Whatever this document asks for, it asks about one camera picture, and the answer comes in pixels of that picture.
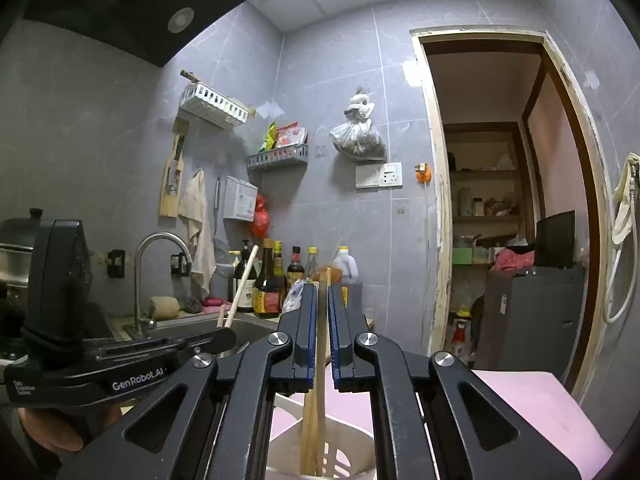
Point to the dark bottle red label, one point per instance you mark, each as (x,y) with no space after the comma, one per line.
(267,292)

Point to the hanging clear plastic bag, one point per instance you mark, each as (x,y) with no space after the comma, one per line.
(357,132)

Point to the steel steamer pot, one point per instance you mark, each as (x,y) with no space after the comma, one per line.
(15,250)

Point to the red and white bottle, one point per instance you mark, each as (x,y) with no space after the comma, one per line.
(458,337)

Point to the pink sponge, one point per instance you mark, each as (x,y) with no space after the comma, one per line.
(212,302)

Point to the orange seasoning packet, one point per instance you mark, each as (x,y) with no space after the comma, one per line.
(336,274)

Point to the white wall rack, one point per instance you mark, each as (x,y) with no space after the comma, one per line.
(215,105)

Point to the black range hood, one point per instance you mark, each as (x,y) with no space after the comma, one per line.
(125,10)

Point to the dark scrubber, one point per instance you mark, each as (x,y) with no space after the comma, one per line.
(190,305)

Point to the wooden door frame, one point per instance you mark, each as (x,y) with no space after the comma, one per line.
(432,160)

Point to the red snack packet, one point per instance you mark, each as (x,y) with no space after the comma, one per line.
(291,136)

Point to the wooden knife holder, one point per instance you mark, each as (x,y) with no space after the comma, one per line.
(171,185)

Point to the white wall box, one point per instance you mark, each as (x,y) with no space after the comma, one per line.
(240,201)

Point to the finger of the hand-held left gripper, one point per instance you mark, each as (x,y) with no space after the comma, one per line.
(150,342)
(222,340)

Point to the grey cabinet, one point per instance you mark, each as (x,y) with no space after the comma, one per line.
(530,320)

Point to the person's left hand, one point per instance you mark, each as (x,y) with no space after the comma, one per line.
(55,427)

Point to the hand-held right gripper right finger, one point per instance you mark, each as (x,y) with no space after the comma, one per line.
(332,345)

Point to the pink table cloth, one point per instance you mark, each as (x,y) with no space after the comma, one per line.
(525,410)

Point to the beige hanging towel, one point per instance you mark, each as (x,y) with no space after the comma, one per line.
(195,225)

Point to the plastic oil jug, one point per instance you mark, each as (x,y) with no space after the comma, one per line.
(346,266)

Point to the green bottle yellow cap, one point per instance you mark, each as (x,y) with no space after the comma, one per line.
(233,275)

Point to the white hanging gloves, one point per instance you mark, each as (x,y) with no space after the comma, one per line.
(625,200)

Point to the metal strainer ladle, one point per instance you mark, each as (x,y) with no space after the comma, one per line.
(222,255)

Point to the wooden shelf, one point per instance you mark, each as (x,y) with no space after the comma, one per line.
(485,173)

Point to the yellow snack packet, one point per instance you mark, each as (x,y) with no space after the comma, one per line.
(270,139)

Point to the dark bottle white label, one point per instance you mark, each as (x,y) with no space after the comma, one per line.
(247,290)

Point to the dark bottle red cap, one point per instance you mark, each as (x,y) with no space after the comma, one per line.
(295,269)

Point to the white utensil holder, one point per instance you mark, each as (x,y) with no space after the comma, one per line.
(350,452)

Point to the steel faucet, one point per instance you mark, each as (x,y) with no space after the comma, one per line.
(140,280)

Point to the dark bottle yellow cap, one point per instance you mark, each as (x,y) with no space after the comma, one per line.
(279,265)

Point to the black monitor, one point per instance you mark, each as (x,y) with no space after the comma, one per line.
(555,240)

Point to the black wall hook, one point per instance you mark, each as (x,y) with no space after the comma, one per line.
(180,263)
(116,263)

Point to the clear bottle yellow cap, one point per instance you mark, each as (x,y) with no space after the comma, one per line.
(312,262)

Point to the steel sink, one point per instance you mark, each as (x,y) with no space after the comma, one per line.
(200,327)

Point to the red plastic bag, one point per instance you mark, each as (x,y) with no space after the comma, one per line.
(261,219)

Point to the pink crumpled garment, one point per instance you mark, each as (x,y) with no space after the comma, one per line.
(512,260)

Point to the brown loofah sponge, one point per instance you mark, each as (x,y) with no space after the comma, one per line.
(162,307)

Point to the grey wall rack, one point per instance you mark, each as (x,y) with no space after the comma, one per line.
(277,159)

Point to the green box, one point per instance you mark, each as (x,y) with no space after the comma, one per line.
(462,255)

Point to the pale green flask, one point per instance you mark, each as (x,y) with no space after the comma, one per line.
(465,202)

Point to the grey box yellow label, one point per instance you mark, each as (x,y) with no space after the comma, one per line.
(347,296)

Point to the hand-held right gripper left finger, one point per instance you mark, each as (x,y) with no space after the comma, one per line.
(311,340)

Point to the white wall outlet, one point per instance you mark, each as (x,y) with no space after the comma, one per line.
(378,175)

